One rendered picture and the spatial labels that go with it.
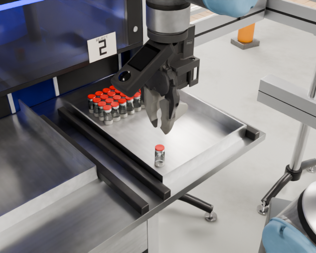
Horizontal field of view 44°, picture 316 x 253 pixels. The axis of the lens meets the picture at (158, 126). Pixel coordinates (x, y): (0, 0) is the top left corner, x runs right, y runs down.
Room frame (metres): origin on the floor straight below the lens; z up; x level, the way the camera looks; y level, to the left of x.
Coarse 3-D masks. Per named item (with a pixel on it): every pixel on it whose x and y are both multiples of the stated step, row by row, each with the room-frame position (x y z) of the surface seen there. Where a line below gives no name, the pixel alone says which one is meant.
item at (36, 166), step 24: (0, 120) 0.81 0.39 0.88; (24, 120) 0.81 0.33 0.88; (0, 144) 0.71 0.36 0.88; (24, 144) 0.71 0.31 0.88; (48, 144) 0.71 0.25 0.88; (0, 168) 0.63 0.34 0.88; (24, 168) 0.63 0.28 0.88; (48, 168) 0.63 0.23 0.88; (72, 168) 0.63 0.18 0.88; (0, 192) 0.56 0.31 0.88; (24, 192) 0.56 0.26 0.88; (48, 192) 0.53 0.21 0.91; (0, 216) 0.47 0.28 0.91; (24, 216) 0.49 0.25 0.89
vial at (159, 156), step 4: (156, 152) 0.64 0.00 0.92; (160, 152) 0.63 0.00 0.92; (164, 152) 0.64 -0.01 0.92; (156, 156) 0.64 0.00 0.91; (160, 156) 0.63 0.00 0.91; (164, 156) 0.64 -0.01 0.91; (156, 160) 0.64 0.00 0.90; (160, 160) 0.63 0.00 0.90; (164, 160) 0.64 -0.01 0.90; (156, 164) 0.64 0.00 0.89; (160, 164) 0.63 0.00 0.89; (164, 164) 0.64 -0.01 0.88
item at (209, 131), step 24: (192, 96) 0.87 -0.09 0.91; (96, 120) 0.81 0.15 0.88; (120, 120) 0.81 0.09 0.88; (144, 120) 0.81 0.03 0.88; (192, 120) 0.81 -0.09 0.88; (216, 120) 0.80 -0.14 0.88; (120, 144) 0.67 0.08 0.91; (144, 144) 0.71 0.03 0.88; (168, 144) 0.71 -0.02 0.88; (192, 144) 0.71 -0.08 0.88; (216, 144) 0.67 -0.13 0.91; (144, 168) 0.61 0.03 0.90; (168, 168) 0.63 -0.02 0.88; (192, 168) 0.63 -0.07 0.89
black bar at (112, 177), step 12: (48, 120) 0.78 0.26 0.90; (60, 132) 0.73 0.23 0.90; (72, 144) 0.69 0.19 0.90; (96, 168) 0.61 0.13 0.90; (108, 180) 0.58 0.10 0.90; (120, 180) 0.57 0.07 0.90; (120, 192) 0.55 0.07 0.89; (132, 192) 0.54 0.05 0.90; (132, 204) 0.52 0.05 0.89; (144, 204) 0.51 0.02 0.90
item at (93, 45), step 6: (102, 36) 0.94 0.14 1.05; (108, 36) 0.95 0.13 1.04; (114, 36) 0.96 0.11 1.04; (90, 42) 0.91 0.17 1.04; (96, 42) 0.92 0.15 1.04; (102, 42) 0.94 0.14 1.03; (108, 42) 0.95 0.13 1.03; (114, 42) 0.96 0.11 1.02; (90, 48) 0.91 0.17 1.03; (96, 48) 0.92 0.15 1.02; (108, 48) 0.95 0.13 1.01; (114, 48) 0.96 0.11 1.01; (90, 54) 0.91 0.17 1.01; (96, 54) 0.92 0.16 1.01; (108, 54) 0.95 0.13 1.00; (90, 60) 0.91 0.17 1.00; (96, 60) 0.92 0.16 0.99
